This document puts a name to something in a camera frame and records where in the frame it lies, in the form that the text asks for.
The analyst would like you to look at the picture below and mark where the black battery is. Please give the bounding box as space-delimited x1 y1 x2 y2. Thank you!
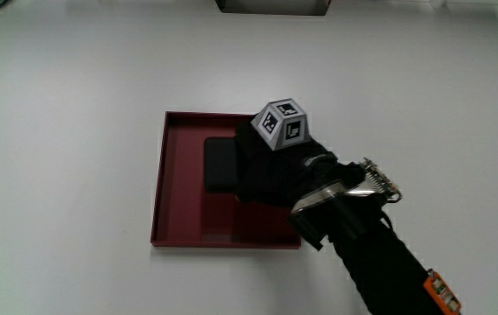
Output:
203 136 243 194

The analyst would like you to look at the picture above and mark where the person's right hand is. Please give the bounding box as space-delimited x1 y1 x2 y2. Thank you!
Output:
234 98 355 212

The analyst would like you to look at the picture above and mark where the dark red square plate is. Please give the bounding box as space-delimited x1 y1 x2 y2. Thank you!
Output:
150 110 303 251

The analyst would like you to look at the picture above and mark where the grey box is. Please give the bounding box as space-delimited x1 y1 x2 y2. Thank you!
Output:
214 0 333 18

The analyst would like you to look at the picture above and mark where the orange sensor module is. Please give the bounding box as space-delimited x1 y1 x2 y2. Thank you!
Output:
422 268 463 315

